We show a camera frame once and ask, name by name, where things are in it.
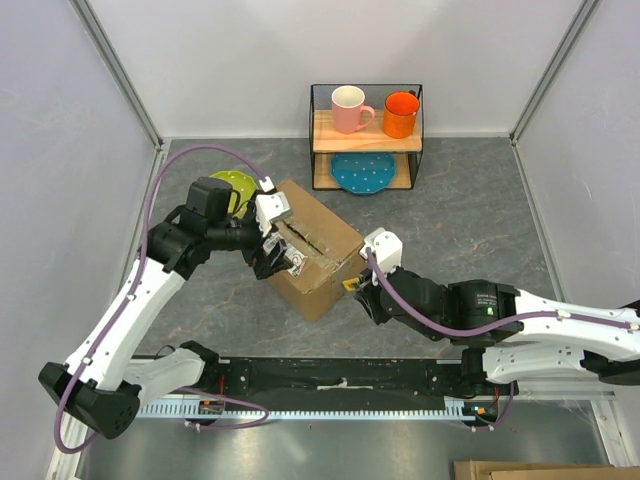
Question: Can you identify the pink mug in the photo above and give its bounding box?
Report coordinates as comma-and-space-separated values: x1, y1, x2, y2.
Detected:
331, 85, 376, 135

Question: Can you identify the brown cardboard express box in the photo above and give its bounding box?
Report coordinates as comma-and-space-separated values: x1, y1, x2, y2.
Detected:
268, 179, 365, 322

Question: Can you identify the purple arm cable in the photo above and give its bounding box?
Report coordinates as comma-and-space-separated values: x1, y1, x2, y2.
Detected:
53, 144, 276, 455
365, 249, 640, 342

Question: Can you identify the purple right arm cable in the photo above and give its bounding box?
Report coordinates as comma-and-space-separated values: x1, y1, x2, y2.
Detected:
365, 249, 640, 342

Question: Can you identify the black wire wooden shelf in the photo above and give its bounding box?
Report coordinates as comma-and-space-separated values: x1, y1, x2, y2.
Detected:
308, 83, 424, 191

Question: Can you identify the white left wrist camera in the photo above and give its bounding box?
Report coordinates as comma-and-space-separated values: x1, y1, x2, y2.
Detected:
255, 192, 293, 237

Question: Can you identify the cardboard sheet corner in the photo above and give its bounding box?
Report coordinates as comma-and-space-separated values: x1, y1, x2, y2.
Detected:
453, 461, 639, 480

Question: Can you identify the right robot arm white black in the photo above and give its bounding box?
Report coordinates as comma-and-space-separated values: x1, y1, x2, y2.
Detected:
343, 267, 639, 399

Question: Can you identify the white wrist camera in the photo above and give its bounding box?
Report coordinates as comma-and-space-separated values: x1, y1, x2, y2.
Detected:
359, 227, 403, 274
255, 192, 293, 237

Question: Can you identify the blue dotted plate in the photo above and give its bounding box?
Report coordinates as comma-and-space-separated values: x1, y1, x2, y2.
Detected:
329, 152, 396, 195

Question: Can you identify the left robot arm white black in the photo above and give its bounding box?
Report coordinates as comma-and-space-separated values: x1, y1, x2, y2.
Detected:
38, 177, 292, 439

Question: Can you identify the green dotted plate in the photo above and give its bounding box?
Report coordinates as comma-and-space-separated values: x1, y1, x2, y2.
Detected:
210, 170, 258, 218

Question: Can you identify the orange mug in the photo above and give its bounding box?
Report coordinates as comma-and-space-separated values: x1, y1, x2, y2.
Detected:
382, 92, 420, 139

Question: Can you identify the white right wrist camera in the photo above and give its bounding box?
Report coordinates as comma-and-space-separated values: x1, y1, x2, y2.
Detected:
359, 227, 403, 274

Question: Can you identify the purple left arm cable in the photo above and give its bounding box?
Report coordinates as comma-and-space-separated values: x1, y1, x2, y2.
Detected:
53, 144, 276, 455

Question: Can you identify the yellow utility knife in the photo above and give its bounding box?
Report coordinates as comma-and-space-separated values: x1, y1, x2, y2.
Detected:
342, 277, 360, 292

